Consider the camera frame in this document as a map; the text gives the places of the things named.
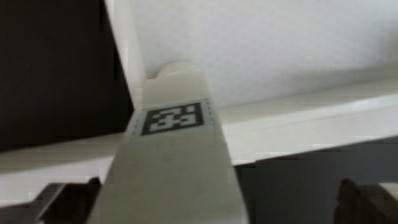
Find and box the white desk top tray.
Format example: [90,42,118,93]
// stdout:
[104,0,398,107]

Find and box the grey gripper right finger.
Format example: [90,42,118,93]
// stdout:
[335,179,398,224]

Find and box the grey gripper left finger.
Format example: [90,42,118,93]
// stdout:
[0,183,65,224]

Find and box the white desk leg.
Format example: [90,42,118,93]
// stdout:
[86,62,248,224]

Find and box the white U-shaped frame fence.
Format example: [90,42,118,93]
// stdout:
[0,77,398,207]

